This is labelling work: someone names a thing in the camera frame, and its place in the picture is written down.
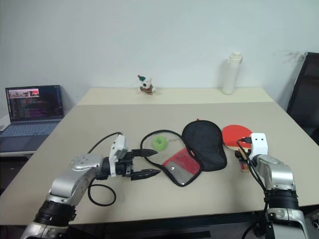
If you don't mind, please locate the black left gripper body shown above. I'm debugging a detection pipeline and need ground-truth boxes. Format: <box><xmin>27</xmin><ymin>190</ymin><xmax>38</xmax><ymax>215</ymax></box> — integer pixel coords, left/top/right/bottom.
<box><xmin>115</xmin><ymin>150</ymin><xmax>135</xmax><ymax>179</ymax></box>

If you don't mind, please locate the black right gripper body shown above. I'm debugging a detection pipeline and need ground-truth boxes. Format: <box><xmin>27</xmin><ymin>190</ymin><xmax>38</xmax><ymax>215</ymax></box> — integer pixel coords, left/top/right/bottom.
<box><xmin>235</xmin><ymin>148</ymin><xmax>250</xmax><ymax>165</ymax></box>

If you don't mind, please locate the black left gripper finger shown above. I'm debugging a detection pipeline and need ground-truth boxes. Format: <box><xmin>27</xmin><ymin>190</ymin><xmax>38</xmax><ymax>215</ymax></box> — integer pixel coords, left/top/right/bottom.
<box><xmin>132</xmin><ymin>148</ymin><xmax>159</xmax><ymax>158</ymax></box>
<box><xmin>130</xmin><ymin>169</ymin><xmax>161</xmax><ymax>181</ymax></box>

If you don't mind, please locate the red table tennis paddle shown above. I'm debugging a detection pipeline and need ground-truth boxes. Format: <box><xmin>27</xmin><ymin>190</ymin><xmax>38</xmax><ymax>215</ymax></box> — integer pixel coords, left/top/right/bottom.
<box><xmin>221</xmin><ymin>124</ymin><xmax>253</xmax><ymax>173</ymax></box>

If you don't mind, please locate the black paddle case red mesh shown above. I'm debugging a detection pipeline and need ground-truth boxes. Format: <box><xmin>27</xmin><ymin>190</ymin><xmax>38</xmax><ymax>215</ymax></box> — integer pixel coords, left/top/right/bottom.
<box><xmin>140</xmin><ymin>118</ymin><xmax>228</xmax><ymax>188</ymax></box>

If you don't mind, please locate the green ball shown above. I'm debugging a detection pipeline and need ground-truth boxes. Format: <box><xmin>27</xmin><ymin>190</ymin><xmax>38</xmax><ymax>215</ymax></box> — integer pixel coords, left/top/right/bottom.
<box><xmin>152</xmin><ymin>136</ymin><xmax>168</xmax><ymax>152</ymax></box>

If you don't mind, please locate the white plush dog toy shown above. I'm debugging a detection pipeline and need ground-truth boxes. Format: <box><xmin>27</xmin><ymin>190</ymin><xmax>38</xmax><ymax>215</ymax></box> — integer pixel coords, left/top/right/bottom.
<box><xmin>136</xmin><ymin>74</ymin><xmax>157</xmax><ymax>96</ymax></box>

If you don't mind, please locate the white water bottle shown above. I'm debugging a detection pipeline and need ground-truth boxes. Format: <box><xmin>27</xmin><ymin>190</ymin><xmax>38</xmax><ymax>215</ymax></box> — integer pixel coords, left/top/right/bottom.
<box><xmin>222</xmin><ymin>51</ymin><xmax>243</xmax><ymax>96</ymax></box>

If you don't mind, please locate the black office chair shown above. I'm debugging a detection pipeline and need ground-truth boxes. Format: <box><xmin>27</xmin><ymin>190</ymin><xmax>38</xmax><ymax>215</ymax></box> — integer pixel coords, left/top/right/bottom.
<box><xmin>286</xmin><ymin>52</ymin><xmax>319</xmax><ymax>146</ymax></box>

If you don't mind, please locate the open grey laptop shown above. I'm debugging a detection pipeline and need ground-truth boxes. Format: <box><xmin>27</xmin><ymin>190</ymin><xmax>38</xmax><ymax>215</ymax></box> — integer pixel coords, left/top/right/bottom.
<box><xmin>0</xmin><ymin>85</ymin><xmax>65</xmax><ymax>153</ymax></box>

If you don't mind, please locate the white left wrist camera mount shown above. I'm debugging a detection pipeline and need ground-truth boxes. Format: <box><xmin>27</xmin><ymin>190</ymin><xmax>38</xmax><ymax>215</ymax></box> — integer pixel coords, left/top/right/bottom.
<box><xmin>109</xmin><ymin>134</ymin><xmax>129</xmax><ymax>178</ymax></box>

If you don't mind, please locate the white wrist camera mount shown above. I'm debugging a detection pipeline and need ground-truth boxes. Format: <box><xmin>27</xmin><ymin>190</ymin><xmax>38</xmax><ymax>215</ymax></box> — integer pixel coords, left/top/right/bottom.
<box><xmin>249</xmin><ymin>132</ymin><xmax>270</xmax><ymax>160</ymax></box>
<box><xmin>109</xmin><ymin>134</ymin><xmax>129</xmax><ymax>178</ymax></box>

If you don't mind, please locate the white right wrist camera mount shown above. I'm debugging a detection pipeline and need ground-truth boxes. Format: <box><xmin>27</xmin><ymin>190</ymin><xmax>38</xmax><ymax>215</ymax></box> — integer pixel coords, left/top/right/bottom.
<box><xmin>249</xmin><ymin>132</ymin><xmax>270</xmax><ymax>160</ymax></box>

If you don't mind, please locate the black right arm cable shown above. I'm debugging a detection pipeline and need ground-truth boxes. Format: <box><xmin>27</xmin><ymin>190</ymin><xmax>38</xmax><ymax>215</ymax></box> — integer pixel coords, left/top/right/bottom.
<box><xmin>236</xmin><ymin>136</ymin><xmax>269</xmax><ymax>200</ymax></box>

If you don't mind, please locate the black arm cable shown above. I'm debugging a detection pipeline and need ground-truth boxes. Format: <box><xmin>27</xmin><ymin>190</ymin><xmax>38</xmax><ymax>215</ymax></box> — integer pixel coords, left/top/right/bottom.
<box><xmin>88</xmin><ymin>131</ymin><xmax>123</xmax><ymax>206</ymax></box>
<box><xmin>236</xmin><ymin>136</ymin><xmax>269</xmax><ymax>200</ymax></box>

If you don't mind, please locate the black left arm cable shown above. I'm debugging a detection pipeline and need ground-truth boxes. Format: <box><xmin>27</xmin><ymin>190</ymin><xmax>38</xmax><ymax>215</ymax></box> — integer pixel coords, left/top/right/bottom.
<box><xmin>88</xmin><ymin>131</ymin><xmax>123</xmax><ymax>206</ymax></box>

